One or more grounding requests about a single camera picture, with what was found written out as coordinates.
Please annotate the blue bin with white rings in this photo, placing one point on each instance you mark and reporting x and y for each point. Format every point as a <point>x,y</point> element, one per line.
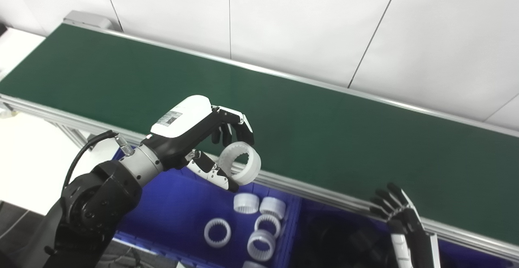
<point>178,207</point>

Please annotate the grey conveyor motor housing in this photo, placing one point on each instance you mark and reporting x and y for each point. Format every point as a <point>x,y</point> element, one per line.
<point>89,20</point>

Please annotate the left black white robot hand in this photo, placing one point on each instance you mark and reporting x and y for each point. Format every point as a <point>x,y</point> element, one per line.
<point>182,122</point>

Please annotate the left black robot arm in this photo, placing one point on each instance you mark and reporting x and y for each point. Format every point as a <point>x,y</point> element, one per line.
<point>97,207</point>

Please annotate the blue bin with black parts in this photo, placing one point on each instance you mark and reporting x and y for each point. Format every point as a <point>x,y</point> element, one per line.
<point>324,227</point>

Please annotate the aluminium conveyor leg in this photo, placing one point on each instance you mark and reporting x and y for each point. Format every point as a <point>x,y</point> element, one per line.
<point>71,132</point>

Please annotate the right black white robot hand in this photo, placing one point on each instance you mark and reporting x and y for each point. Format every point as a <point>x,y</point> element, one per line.
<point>413,235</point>

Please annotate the green conveyor belt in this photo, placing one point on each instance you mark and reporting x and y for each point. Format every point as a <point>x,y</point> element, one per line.
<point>324,130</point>
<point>308,193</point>

